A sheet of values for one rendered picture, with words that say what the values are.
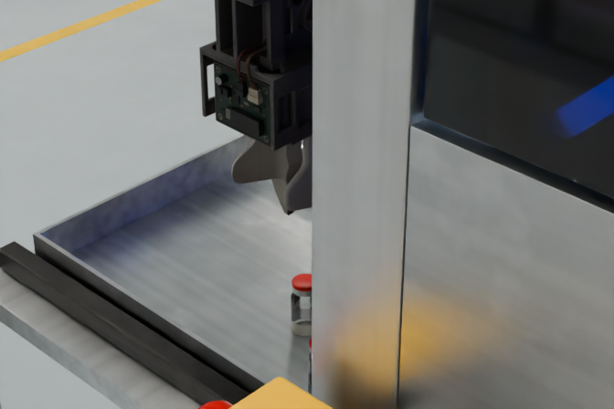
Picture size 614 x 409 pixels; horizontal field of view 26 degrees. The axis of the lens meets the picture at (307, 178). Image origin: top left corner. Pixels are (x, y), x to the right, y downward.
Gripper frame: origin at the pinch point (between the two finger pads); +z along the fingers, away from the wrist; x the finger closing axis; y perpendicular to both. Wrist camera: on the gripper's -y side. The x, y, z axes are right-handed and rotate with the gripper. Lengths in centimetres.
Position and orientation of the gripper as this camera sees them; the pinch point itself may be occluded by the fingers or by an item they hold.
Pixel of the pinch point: (311, 201)
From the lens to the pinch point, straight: 97.8
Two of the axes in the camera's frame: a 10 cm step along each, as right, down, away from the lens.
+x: 7.2, 3.6, -6.0
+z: 0.0, 8.6, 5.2
